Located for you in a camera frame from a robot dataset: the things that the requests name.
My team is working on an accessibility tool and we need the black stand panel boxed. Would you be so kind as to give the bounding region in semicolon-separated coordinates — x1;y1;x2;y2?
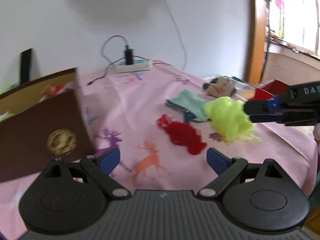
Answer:
20;48;33;85

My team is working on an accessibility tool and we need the pink patterned tablecloth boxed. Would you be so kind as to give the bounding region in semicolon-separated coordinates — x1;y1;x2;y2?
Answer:
1;63;317;239

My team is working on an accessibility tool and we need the black charger adapter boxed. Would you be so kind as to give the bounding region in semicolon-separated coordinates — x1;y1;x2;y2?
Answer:
124;45;133;65

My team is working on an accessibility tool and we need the teal zipper pouch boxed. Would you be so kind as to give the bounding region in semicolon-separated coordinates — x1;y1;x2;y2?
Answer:
165;89;208;124

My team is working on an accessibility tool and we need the white power strip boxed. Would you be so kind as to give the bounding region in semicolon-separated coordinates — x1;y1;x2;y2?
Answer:
115;60;152;73

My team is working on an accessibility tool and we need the black charger cable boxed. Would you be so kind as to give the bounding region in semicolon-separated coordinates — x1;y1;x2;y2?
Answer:
87;35;133;87

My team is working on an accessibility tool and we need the neon yellow fluffy yarn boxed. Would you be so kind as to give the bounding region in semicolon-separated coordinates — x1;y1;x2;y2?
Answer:
203;96;260;144

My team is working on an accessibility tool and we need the brown cardboard box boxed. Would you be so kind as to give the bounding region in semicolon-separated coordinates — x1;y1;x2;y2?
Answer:
1;68;95;182

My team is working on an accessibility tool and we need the white wall cable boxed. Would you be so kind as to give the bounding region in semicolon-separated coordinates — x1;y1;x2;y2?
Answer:
162;0;188;71

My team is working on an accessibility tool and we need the red fluffy yarn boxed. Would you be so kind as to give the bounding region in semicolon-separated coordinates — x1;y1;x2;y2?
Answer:
156;114;207;155

